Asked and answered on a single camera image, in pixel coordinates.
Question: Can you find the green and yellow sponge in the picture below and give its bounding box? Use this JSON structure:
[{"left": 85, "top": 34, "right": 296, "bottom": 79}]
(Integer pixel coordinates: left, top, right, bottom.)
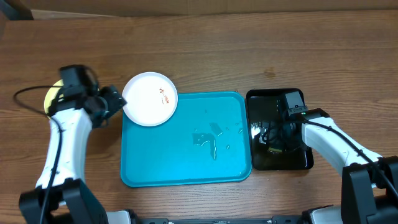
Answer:
[{"left": 268, "top": 147, "right": 283, "bottom": 153}]

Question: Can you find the yellow plate with sauce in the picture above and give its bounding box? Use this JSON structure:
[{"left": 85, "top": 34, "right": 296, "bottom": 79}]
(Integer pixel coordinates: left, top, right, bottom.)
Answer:
[{"left": 44, "top": 80, "right": 63, "bottom": 114}]

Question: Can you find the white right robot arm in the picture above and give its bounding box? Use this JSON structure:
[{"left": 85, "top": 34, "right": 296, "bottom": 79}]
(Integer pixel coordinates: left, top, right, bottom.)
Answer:
[{"left": 260, "top": 106, "right": 397, "bottom": 224}]

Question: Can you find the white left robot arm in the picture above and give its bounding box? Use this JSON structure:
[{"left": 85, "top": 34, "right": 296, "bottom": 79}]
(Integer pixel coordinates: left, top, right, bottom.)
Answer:
[{"left": 19, "top": 84, "right": 132, "bottom": 223}]

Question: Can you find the black water tray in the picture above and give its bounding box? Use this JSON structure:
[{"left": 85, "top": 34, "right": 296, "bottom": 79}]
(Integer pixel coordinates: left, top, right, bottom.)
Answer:
[{"left": 246, "top": 88, "right": 314, "bottom": 170}]

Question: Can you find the teal plastic tray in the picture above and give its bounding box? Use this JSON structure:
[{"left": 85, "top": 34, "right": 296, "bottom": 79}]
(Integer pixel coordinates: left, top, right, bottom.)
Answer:
[{"left": 120, "top": 91, "right": 252, "bottom": 187}]

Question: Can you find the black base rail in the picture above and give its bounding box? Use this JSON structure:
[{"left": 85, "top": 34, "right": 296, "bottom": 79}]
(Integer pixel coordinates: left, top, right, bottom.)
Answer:
[{"left": 105, "top": 208, "right": 315, "bottom": 224}]

